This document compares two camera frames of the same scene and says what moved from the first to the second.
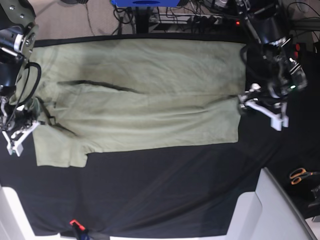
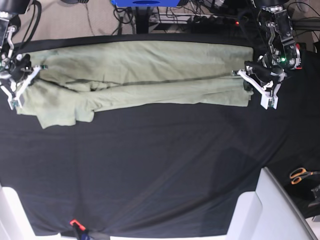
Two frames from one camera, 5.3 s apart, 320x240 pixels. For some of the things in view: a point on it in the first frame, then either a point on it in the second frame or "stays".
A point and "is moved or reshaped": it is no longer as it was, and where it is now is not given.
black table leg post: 142,20 stays
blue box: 145,3 stays
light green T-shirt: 100,95 is moved or reshaped
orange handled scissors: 297,174 stays
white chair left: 15,224 stays
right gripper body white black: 274,107 → 266,82
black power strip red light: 212,20 stays
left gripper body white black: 17,122 → 15,73
